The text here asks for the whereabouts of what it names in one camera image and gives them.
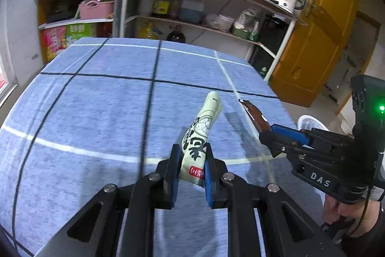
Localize white seasoning sachet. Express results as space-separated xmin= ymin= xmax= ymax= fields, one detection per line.
xmin=179 ymin=91 xmax=223 ymax=187

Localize white trash bin with liner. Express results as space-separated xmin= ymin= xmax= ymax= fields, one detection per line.
xmin=297 ymin=115 xmax=329 ymax=131

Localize person right hand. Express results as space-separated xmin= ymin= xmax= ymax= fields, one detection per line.
xmin=322 ymin=194 xmax=381 ymax=237

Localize green bottle on floor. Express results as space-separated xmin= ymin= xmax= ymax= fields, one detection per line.
xmin=259 ymin=66 xmax=268 ymax=78

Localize blue checked tablecloth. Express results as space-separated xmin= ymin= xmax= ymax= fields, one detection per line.
xmin=1 ymin=38 xmax=323 ymax=256

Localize white metal shelf rack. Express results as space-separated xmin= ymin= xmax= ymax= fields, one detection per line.
xmin=112 ymin=0 xmax=308 ymax=83

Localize dark vinegar bottle on floor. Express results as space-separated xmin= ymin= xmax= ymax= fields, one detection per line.
xmin=167 ymin=25 xmax=186 ymax=44

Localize wooden door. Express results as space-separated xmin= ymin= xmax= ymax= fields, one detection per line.
xmin=269 ymin=0 xmax=358 ymax=107

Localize blue liquid jug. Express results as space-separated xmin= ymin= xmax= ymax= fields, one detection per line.
xmin=178 ymin=0 xmax=205 ymax=24

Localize yellow oil jug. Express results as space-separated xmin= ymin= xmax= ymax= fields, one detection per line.
xmin=138 ymin=21 xmax=163 ymax=40

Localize soy sauce bottle on shelf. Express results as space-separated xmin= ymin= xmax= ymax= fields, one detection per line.
xmin=153 ymin=0 xmax=170 ymax=17

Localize pink plastic basket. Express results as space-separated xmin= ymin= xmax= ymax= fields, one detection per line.
xmin=78 ymin=1 xmax=114 ymax=20

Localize wooden side cabinet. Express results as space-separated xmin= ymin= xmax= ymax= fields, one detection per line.
xmin=35 ymin=0 xmax=121 ymax=64

